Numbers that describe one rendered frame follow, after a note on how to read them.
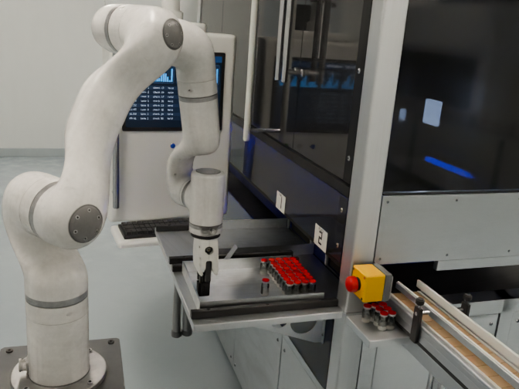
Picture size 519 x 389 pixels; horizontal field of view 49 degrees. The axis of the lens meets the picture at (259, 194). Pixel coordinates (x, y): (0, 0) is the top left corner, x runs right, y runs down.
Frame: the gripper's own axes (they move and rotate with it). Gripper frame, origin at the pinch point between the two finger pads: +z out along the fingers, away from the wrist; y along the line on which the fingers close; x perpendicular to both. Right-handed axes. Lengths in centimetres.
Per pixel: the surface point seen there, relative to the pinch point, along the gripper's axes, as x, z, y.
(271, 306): -16.3, 2.5, -8.2
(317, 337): -33.7, 17.8, -1.3
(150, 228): 4, 10, 72
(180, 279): 3.1, 4.4, 15.5
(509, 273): -106, 7, 7
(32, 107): 72, 38, 544
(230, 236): -20, 4, 46
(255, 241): -27.3, 4.3, 40.8
